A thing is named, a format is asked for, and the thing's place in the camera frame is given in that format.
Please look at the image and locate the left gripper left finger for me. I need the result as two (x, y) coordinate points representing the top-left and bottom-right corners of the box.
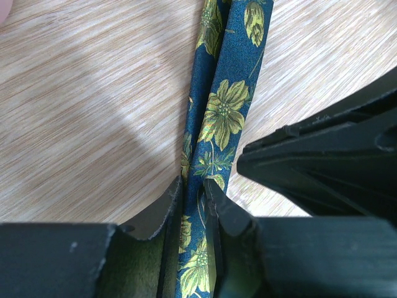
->
(1, 177), (183, 297)

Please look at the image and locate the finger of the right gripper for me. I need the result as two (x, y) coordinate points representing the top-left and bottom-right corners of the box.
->
(237, 70), (396, 217)

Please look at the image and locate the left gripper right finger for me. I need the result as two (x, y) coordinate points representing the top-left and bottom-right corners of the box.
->
(203, 179), (396, 297)

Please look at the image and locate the blue yellow floral tie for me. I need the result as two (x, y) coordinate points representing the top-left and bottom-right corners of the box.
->
(176, 1), (274, 297)

